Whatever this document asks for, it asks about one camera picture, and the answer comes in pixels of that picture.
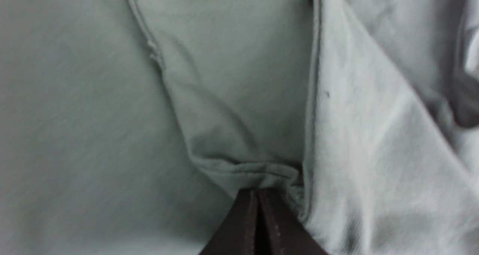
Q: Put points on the green long-sleeved shirt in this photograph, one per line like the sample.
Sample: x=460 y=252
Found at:
x=128 y=127

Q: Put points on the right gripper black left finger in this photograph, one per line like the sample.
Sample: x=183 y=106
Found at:
x=237 y=233

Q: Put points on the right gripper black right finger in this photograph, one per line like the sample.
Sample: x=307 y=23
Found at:
x=279 y=231

